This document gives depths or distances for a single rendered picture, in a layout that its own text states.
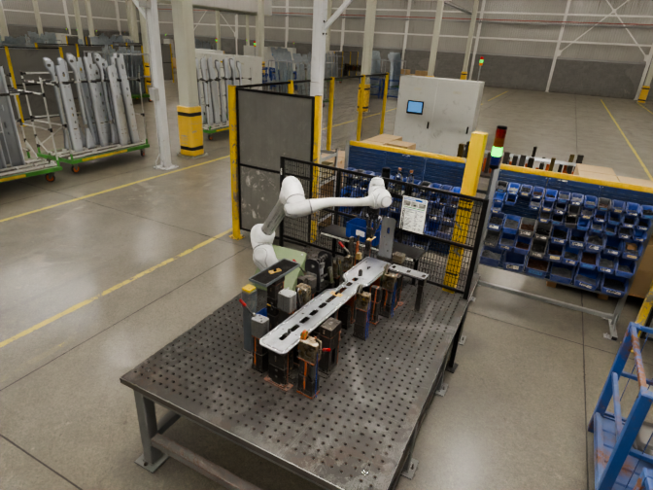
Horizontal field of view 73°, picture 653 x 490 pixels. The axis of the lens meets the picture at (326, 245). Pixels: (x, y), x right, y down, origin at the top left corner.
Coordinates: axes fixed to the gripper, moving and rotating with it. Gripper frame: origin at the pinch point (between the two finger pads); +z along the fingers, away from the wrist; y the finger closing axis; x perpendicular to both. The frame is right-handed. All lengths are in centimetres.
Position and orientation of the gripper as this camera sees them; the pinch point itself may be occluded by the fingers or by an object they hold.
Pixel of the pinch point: (371, 233)
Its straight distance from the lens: 324.0
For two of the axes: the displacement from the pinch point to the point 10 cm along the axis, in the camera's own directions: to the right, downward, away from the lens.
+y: 8.5, 2.6, -4.6
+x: 5.3, -3.3, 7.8
